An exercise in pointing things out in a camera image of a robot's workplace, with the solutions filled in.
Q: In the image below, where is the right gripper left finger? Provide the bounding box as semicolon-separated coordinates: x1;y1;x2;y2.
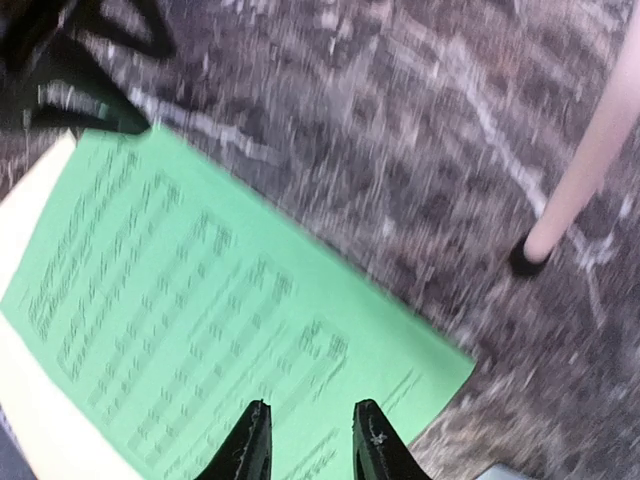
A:
197;400;272;480

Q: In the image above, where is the yellow paper sheet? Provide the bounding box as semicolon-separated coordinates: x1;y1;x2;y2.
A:
0;130;146;480

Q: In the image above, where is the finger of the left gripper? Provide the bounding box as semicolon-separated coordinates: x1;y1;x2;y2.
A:
1;1;175;135

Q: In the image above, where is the white metronome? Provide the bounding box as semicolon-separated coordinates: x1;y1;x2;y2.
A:
475;463;530;480

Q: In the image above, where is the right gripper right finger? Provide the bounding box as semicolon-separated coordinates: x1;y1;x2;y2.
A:
352;399;430;480

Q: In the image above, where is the green sheet music page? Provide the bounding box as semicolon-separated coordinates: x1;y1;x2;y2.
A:
1;129;474;479

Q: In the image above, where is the pink perforated music stand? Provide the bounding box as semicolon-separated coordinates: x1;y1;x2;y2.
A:
509;4;639;278

